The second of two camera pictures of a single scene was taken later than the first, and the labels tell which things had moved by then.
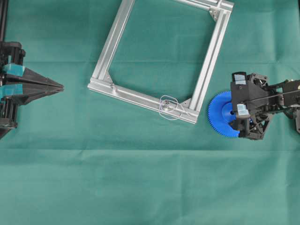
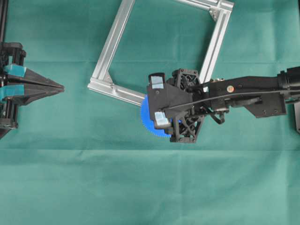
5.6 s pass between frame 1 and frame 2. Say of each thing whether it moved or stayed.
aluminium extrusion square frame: stayed
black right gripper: moved
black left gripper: stayed
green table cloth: stayed
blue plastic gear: moved
